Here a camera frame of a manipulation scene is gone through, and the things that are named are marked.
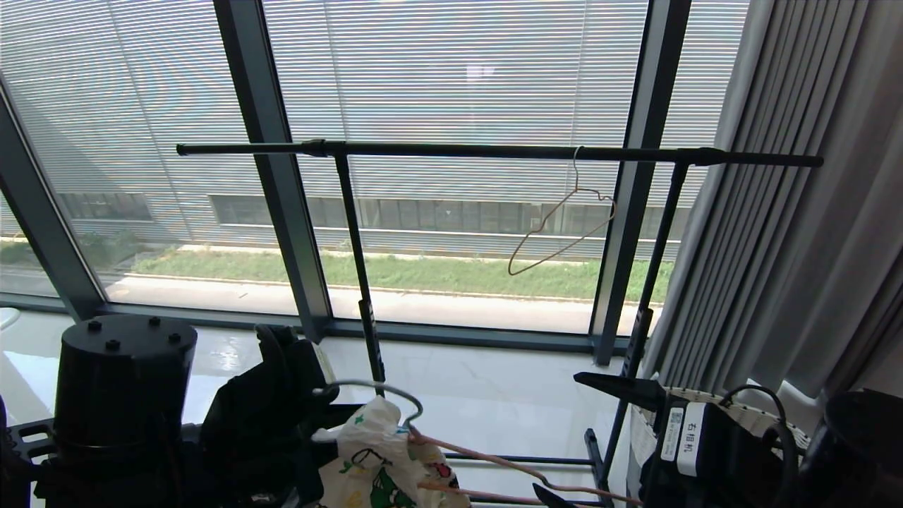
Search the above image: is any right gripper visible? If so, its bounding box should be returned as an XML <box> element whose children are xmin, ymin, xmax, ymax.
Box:
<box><xmin>533</xmin><ymin>372</ymin><xmax>784</xmax><ymax>508</ymax></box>

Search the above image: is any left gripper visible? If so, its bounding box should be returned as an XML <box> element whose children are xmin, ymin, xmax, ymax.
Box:
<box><xmin>201</xmin><ymin>325</ymin><xmax>341</xmax><ymax>466</ymax></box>

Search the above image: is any cream printed garment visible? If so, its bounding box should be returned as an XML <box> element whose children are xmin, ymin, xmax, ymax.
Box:
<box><xmin>316</xmin><ymin>397</ymin><xmax>472</xmax><ymax>508</ymax></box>

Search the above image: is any pink clothes hanger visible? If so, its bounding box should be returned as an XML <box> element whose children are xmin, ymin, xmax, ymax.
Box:
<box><xmin>507</xmin><ymin>145</ymin><xmax>617</xmax><ymax>277</ymax></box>
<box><xmin>314</xmin><ymin>381</ymin><xmax>643</xmax><ymax>508</ymax></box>

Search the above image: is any white laundry basket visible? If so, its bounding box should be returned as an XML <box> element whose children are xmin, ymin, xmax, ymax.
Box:
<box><xmin>626</xmin><ymin>385</ymin><xmax>813</xmax><ymax>495</ymax></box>

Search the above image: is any black clothes rack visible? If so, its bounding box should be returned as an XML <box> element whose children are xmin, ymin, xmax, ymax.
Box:
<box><xmin>176</xmin><ymin>140</ymin><xmax>824</xmax><ymax>508</ymax></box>

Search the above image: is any window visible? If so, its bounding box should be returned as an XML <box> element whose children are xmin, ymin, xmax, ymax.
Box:
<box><xmin>0</xmin><ymin>0</ymin><xmax>749</xmax><ymax>368</ymax></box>

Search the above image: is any beige curtain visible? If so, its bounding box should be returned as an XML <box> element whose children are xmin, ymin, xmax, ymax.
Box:
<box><xmin>638</xmin><ymin>0</ymin><xmax>903</xmax><ymax>417</ymax></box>

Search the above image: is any black cable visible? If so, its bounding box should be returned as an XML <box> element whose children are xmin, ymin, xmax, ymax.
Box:
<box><xmin>718</xmin><ymin>384</ymin><xmax>801</xmax><ymax>470</ymax></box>

